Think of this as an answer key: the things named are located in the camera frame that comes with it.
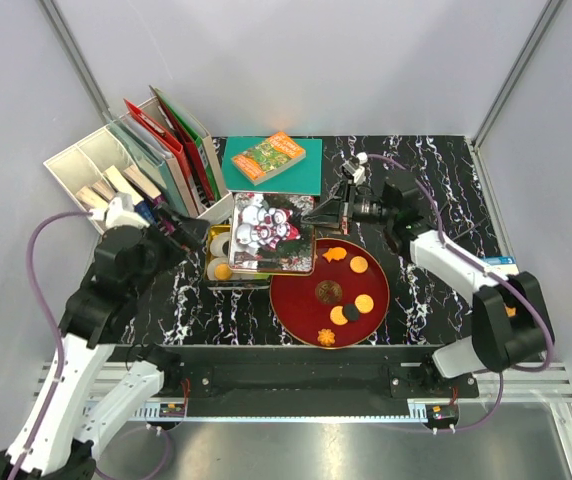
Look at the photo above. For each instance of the orange fish cookie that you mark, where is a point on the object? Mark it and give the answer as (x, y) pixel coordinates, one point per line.
(335, 254)

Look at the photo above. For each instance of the orange swirl cookie bottom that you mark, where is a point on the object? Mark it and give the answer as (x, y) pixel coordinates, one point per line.
(326, 337)

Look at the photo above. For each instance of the gold tin lid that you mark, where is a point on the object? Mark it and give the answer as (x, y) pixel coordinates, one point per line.
(269, 235)

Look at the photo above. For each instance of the dog picture book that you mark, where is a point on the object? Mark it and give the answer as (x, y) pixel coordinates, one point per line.
(505, 264)

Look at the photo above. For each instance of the green folder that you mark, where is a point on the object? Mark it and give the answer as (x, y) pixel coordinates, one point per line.
(201, 138)

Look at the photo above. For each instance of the purple spine book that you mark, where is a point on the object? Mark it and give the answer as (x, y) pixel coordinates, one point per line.
(144, 184)

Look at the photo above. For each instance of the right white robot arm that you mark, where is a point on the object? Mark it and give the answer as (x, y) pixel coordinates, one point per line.
(510, 322)

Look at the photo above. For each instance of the tan paperback book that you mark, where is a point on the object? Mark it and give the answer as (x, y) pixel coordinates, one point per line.
(90, 199)

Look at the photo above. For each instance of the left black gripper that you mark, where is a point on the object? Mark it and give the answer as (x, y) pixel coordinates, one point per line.
(189, 232)

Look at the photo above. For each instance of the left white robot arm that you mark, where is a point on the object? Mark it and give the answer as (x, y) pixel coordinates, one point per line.
(59, 440)

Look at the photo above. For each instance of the teal binder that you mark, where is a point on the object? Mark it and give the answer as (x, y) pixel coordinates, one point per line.
(151, 158)

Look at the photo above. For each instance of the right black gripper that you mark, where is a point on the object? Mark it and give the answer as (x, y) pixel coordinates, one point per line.
(336, 212)

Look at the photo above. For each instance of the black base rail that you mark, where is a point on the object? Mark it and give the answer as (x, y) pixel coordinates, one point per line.
(297, 382)

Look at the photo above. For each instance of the red round plate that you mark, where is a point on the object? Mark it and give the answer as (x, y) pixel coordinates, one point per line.
(302, 304)

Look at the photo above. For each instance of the blue spine book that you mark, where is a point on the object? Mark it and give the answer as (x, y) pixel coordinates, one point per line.
(121, 185)

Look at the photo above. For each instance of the gold cookie tin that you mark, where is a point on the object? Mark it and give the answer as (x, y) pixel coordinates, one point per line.
(239, 281)

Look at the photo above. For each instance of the red folder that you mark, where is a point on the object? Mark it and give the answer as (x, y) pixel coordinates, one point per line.
(184, 152)

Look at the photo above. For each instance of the black spine book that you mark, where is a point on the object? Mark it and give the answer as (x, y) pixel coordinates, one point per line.
(104, 190)

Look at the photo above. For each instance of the orange paperback book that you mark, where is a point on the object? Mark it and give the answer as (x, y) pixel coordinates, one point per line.
(268, 158)

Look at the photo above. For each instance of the round biscuit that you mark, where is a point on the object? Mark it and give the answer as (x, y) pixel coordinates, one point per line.
(222, 272)
(359, 264)
(364, 303)
(337, 317)

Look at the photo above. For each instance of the teal hardcover book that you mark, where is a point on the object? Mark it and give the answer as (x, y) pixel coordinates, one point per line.
(304, 178)

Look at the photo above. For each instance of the black sandwich cookie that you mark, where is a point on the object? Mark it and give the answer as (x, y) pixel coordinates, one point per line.
(351, 313)

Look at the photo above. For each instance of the white book organizer box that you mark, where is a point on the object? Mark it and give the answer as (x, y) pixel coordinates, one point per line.
(83, 164)

